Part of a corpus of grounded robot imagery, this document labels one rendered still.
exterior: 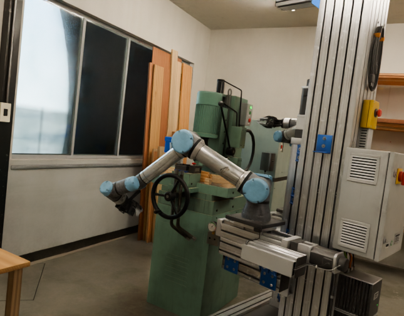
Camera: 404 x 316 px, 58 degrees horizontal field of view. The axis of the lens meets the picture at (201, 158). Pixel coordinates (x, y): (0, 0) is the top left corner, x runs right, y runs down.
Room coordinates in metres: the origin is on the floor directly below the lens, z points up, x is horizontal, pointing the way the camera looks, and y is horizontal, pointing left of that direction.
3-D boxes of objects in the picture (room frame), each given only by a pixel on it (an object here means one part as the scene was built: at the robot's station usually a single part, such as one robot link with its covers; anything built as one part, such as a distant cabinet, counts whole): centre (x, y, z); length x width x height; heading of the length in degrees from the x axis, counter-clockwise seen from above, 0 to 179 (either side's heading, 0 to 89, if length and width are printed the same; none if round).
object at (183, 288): (2.64, -0.06, 0.36); 0.58 x 0.45 x 0.71; 149
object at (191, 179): (2.37, 0.09, 0.92); 0.15 x 0.13 x 0.09; 59
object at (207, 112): (2.54, 0.00, 1.35); 0.18 x 0.18 x 0.31
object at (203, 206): (2.64, -0.07, 0.76); 0.57 x 0.45 x 0.09; 149
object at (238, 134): (2.64, -0.25, 1.23); 0.09 x 0.08 x 0.15; 149
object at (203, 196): (2.48, 0.03, 0.82); 0.40 x 0.21 x 0.04; 59
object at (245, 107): (2.74, -0.29, 1.40); 0.10 x 0.06 x 0.16; 149
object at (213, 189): (2.44, 0.04, 0.87); 0.61 x 0.30 x 0.06; 59
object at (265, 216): (1.86, -0.31, 0.87); 0.15 x 0.15 x 0.10
